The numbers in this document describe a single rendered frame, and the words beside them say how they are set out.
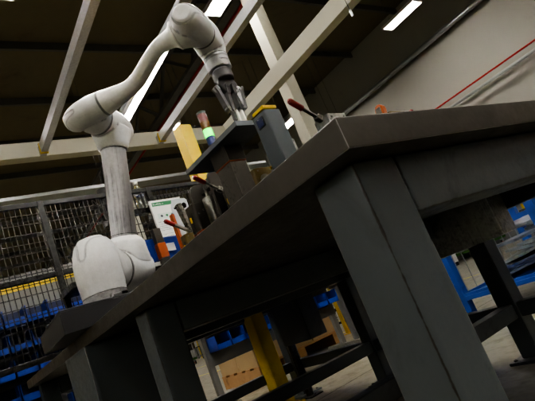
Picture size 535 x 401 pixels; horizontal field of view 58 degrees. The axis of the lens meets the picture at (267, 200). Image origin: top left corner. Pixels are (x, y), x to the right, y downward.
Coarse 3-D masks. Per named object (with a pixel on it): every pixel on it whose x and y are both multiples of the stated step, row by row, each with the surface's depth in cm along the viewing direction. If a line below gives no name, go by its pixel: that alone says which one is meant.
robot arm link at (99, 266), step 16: (80, 240) 171; (96, 240) 169; (80, 256) 166; (96, 256) 166; (112, 256) 169; (128, 256) 180; (80, 272) 164; (96, 272) 164; (112, 272) 166; (128, 272) 175; (80, 288) 164; (96, 288) 162; (112, 288) 164
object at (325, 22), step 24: (336, 0) 530; (360, 0) 521; (312, 24) 564; (336, 24) 548; (288, 48) 602; (312, 48) 579; (288, 72) 615; (264, 96) 654; (24, 144) 570; (72, 144) 601; (144, 144) 655; (168, 144) 679
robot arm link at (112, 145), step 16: (112, 128) 196; (128, 128) 204; (96, 144) 199; (112, 144) 197; (128, 144) 203; (112, 160) 196; (112, 176) 194; (128, 176) 199; (112, 192) 193; (128, 192) 195; (112, 208) 191; (128, 208) 193; (112, 224) 190; (128, 224) 191; (112, 240) 187; (128, 240) 186; (144, 240) 193; (144, 256) 189; (144, 272) 186; (128, 288) 182
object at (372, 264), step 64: (320, 192) 62; (384, 192) 58; (448, 192) 65; (512, 192) 188; (320, 256) 152; (384, 256) 56; (192, 320) 121; (320, 320) 261; (384, 320) 57; (448, 320) 55; (512, 320) 191; (64, 384) 246; (192, 384) 115; (256, 384) 300; (384, 384) 146; (448, 384) 52
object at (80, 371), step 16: (128, 336) 153; (80, 352) 149; (96, 352) 146; (112, 352) 148; (128, 352) 151; (144, 352) 153; (80, 368) 152; (96, 368) 144; (112, 368) 146; (128, 368) 149; (144, 368) 151; (80, 384) 155; (96, 384) 143; (112, 384) 145; (128, 384) 147; (144, 384) 149; (80, 400) 159; (96, 400) 143; (112, 400) 143; (128, 400) 145; (144, 400) 148; (160, 400) 150
